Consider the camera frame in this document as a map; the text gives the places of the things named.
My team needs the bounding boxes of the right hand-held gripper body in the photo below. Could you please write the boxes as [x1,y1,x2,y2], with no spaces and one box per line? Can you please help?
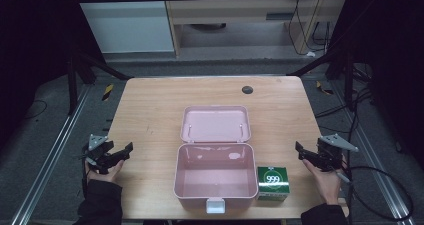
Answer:
[315,133,360,173]

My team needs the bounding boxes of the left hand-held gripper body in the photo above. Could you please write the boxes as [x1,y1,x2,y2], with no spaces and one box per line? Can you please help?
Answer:
[82,133,118,175]

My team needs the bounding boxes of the green and white medicine box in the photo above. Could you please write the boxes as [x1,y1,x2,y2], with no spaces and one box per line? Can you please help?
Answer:
[256,165,291,202]

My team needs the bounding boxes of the pink plastic storage box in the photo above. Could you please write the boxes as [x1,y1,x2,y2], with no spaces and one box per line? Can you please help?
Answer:
[172,104,260,215]

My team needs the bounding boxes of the person's left hand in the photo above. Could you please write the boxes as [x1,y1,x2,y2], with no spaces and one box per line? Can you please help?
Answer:
[85,159,126,185]

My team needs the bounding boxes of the person's right hand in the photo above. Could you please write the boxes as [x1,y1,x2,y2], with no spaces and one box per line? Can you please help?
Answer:
[301,158,345,206]

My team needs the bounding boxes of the yellow and black tape strip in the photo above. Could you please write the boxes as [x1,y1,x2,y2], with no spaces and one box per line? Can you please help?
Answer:
[315,80,335,96]
[101,83,115,102]

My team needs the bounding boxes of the black metal stand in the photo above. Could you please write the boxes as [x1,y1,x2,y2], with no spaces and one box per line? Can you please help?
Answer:
[287,44,355,107]
[66,47,132,117]

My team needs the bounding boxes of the black curtain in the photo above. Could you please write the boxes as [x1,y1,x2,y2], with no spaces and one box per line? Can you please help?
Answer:
[328,0,424,173]
[0,0,105,153]

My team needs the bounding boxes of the white cabinet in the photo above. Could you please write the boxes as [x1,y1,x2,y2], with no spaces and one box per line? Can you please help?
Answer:
[70,0,175,55]

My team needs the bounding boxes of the wooden desk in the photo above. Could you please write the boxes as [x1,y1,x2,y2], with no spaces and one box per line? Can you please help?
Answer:
[161,0,348,57]

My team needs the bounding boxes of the aluminium floor rail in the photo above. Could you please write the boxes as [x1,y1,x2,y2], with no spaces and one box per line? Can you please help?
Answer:
[332,80,417,225]
[10,84,92,225]

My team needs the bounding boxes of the black floor cables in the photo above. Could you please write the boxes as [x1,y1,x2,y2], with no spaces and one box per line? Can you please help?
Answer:
[314,63,376,134]

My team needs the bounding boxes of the thin black floor cable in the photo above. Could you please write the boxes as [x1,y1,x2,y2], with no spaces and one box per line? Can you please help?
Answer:
[23,99,48,121]

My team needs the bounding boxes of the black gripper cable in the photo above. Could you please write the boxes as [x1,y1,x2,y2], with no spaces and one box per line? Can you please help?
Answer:
[334,165,415,222]

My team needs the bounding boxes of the black hanging cables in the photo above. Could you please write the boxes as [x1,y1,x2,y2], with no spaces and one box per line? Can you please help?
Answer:
[287,0,332,57]

